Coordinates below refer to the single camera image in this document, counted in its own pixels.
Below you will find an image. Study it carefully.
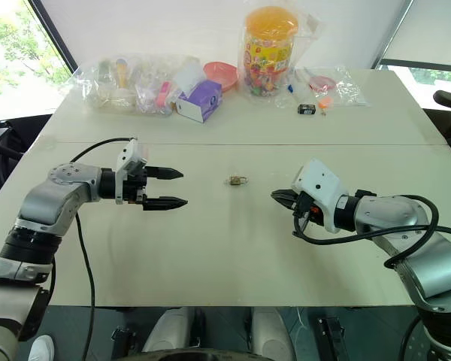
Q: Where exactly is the clear plastic bag of toys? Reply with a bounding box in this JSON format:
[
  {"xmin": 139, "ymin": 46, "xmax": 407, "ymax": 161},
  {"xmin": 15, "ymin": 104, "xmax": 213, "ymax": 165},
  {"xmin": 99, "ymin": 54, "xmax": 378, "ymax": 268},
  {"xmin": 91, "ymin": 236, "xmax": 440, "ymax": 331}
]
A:
[{"xmin": 72, "ymin": 53, "xmax": 204, "ymax": 118}]

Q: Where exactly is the clear bag with pink item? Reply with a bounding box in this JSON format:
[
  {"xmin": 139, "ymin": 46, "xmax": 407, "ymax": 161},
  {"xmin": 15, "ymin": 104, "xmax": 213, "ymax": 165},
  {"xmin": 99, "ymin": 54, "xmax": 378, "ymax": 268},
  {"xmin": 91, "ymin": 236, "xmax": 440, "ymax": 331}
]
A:
[{"xmin": 295, "ymin": 65, "xmax": 372, "ymax": 109}]

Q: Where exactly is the candy jar in bag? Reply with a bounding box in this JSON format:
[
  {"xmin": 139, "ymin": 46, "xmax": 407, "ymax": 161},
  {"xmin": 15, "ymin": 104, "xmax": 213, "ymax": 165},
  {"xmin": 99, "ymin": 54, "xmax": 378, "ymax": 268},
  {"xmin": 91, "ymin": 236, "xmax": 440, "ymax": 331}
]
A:
[{"xmin": 237, "ymin": 0, "xmax": 326, "ymax": 103}]

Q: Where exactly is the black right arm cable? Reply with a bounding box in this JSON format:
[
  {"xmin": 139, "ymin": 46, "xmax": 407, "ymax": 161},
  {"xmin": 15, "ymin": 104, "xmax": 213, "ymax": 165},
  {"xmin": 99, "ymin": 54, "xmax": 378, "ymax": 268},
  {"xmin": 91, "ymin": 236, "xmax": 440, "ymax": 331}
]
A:
[{"xmin": 292, "ymin": 194, "xmax": 442, "ymax": 270}]

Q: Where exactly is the black window frame bar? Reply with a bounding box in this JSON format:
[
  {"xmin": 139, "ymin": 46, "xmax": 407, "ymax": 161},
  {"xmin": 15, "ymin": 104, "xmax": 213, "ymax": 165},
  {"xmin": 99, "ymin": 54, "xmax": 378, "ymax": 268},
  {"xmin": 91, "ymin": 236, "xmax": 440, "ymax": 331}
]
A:
[
  {"xmin": 371, "ymin": 0, "xmax": 451, "ymax": 75},
  {"xmin": 27, "ymin": 0, "xmax": 79, "ymax": 75}
]

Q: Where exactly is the purple and white tissue box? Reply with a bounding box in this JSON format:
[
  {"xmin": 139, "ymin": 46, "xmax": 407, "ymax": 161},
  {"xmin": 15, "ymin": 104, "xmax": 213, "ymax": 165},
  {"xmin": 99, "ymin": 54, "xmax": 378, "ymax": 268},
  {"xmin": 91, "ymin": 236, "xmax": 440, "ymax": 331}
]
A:
[{"xmin": 174, "ymin": 79, "xmax": 224, "ymax": 124}]

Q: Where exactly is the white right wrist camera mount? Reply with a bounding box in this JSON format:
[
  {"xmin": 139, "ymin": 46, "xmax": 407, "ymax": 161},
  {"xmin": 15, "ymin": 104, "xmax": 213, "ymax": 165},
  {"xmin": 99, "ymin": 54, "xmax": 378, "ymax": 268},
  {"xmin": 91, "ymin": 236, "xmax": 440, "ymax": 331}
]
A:
[{"xmin": 289, "ymin": 157, "xmax": 350, "ymax": 235}]

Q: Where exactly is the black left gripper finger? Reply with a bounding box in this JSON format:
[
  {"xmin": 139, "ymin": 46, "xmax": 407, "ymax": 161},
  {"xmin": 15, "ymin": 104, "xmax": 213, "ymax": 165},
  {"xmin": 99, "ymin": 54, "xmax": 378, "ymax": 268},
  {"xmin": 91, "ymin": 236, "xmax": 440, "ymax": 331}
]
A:
[
  {"xmin": 146, "ymin": 166, "xmax": 184, "ymax": 181},
  {"xmin": 142, "ymin": 195, "xmax": 189, "ymax": 212}
]

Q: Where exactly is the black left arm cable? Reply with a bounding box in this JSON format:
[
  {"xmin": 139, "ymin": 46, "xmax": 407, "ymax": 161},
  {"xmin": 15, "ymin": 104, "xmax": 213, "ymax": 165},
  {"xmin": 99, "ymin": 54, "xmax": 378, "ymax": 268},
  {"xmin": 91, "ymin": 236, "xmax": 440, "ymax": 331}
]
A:
[{"xmin": 69, "ymin": 137, "xmax": 138, "ymax": 361}]

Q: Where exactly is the dark office chair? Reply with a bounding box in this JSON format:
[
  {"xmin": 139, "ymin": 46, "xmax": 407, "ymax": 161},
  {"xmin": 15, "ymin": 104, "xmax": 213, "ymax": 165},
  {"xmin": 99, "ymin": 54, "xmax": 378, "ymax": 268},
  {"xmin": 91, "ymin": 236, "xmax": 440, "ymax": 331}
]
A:
[{"xmin": 0, "ymin": 103, "xmax": 53, "ymax": 214}]

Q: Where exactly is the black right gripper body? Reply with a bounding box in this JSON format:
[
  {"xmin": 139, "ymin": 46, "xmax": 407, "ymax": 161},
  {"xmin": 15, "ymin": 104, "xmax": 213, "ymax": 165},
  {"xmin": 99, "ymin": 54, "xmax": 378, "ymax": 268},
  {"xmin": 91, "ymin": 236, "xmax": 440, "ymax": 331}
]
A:
[{"xmin": 292, "ymin": 191, "xmax": 325, "ymax": 227}]

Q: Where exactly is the white robot leg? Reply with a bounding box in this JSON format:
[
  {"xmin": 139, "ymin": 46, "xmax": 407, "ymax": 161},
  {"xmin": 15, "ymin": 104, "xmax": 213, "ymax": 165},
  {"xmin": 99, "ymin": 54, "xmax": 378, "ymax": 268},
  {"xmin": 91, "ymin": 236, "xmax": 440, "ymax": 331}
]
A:
[
  {"xmin": 250, "ymin": 306, "xmax": 297, "ymax": 361},
  {"xmin": 141, "ymin": 306, "xmax": 197, "ymax": 355}
]

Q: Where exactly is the white shoe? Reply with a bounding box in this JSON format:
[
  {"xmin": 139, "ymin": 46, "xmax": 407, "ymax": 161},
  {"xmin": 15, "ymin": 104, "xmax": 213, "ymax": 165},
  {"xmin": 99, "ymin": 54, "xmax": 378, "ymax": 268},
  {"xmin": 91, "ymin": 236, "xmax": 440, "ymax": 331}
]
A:
[{"xmin": 27, "ymin": 334, "xmax": 56, "ymax": 361}]

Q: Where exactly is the pink plastic bowl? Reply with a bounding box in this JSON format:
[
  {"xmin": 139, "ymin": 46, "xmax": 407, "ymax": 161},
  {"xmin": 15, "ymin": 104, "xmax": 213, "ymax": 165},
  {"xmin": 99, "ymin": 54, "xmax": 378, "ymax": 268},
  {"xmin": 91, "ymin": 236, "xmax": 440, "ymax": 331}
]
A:
[{"xmin": 203, "ymin": 61, "xmax": 240, "ymax": 93}]

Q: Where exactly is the black table clamp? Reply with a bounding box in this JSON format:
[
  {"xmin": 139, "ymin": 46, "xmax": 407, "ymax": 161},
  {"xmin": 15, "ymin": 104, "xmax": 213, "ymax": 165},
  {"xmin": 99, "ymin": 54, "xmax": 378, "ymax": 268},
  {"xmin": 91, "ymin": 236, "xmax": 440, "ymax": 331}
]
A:
[
  {"xmin": 316, "ymin": 317, "xmax": 350, "ymax": 361},
  {"xmin": 110, "ymin": 326, "xmax": 137, "ymax": 353}
]

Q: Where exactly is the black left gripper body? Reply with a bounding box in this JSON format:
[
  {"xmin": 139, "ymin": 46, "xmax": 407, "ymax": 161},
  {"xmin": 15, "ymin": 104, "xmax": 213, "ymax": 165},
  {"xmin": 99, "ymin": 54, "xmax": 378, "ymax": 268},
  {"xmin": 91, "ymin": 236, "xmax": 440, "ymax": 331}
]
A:
[{"xmin": 121, "ymin": 165, "xmax": 154, "ymax": 206}]

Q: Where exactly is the candy jar with orange lid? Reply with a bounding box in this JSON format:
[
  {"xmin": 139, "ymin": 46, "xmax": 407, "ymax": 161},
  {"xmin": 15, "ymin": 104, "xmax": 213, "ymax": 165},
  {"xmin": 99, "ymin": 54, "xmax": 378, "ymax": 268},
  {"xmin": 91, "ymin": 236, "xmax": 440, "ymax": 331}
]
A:
[{"xmin": 241, "ymin": 5, "xmax": 300, "ymax": 99}]

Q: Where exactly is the small orange toy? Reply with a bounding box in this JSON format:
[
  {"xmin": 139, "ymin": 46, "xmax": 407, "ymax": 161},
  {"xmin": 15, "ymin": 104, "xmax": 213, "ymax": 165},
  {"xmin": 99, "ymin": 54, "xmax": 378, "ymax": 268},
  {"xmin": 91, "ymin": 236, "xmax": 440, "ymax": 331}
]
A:
[{"xmin": 316, "ymin": 96, "xmax": 334, "ymax": 117}]

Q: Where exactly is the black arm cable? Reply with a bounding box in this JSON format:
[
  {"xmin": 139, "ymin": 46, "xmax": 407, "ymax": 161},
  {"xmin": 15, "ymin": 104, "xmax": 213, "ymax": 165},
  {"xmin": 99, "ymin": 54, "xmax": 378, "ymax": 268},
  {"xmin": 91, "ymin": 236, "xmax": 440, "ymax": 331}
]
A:
[
  {"xmin": 292, "ymin": 194, "xmax": 442, "ymax": 270},
  {"xmin": 69, "ymin": 137, "xmax": 138, "ymax": 361}
]

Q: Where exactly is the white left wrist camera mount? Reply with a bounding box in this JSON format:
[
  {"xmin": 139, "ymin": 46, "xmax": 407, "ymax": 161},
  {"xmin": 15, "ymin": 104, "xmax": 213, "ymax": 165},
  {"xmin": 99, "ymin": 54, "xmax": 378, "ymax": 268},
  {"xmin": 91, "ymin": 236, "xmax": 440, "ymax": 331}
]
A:
[{"xmin": 114, "ymin": 138, "xmax": 149, "ymax": 205}]

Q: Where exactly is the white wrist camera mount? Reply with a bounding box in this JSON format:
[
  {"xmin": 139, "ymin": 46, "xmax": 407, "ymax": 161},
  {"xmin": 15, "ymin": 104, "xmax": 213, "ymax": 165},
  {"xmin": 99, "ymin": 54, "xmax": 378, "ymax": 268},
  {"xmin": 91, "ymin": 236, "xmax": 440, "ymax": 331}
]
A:
[
  {"xmin": 289, "ymin": 157, "xmax": 350, "ymax": 235},
  {"xmin": 114, "ymin": 138, "xmax": 149, "ymax": 205}
]

